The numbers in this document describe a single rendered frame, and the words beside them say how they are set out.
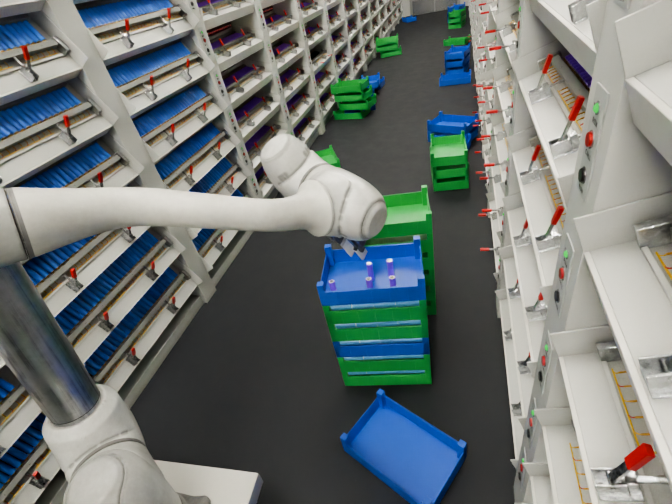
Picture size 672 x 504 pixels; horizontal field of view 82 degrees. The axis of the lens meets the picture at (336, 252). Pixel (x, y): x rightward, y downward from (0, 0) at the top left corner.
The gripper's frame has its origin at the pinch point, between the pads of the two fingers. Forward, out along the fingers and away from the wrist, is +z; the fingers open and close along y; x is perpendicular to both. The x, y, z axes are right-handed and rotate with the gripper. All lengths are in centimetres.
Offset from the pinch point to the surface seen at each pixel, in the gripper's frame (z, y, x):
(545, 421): -5, 54, -23
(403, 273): 18.7, 7.8, 3.6
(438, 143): 100, -45, 122
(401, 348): 32.9, 11.1, -15.6
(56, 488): 9, -65, -101
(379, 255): 18.8, -2.6, 7.3
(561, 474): -6, 58, -30
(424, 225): 25.0, 4.6, 24.4
